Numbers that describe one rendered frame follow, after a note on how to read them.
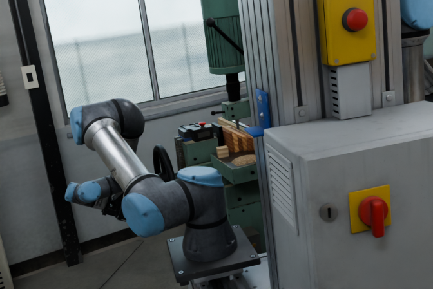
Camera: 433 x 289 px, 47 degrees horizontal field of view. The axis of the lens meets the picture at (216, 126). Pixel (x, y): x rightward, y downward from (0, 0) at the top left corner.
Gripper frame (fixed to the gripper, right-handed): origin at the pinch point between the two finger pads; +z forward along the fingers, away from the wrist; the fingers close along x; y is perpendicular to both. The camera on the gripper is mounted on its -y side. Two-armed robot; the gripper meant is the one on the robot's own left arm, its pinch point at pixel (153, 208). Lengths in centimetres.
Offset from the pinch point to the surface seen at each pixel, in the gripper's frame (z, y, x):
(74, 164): -16, 19, -121
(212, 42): -4, -71, 5
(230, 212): 21.3, -12.6, 23.5
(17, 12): -75, -56, -110
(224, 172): 11.8, -26.9, 24.9
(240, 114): 19, -49, 5
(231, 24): -1, -80, 9
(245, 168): 14.7, -31.8, 33.5
